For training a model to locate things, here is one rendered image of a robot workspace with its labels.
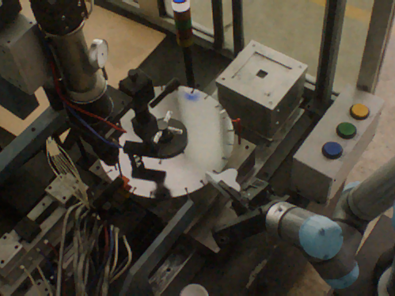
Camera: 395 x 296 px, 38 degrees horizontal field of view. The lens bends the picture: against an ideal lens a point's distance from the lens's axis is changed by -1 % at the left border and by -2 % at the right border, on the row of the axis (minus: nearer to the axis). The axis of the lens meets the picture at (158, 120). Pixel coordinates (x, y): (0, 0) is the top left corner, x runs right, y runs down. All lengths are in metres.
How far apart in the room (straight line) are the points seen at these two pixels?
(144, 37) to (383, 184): 1.05
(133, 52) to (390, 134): 1.25
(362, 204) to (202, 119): 0.46
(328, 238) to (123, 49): 1.03
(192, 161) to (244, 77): 0.33
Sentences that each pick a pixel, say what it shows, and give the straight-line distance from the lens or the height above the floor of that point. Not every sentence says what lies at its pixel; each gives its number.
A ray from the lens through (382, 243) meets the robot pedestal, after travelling 1.52.
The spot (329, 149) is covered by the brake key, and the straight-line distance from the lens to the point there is 1.45.
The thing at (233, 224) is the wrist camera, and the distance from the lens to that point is 1.25.
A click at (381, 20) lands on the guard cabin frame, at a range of 1.42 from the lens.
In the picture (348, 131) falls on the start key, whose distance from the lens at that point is 1.48.
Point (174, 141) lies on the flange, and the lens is 1.39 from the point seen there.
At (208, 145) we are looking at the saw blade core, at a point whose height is 0.95.
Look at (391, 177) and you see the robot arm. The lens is 1.10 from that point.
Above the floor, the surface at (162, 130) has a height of 1.00.
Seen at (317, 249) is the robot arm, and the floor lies 1.08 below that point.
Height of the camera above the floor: 2.10
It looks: 52 degrees down
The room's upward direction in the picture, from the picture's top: 12 degrees counter-clockwise
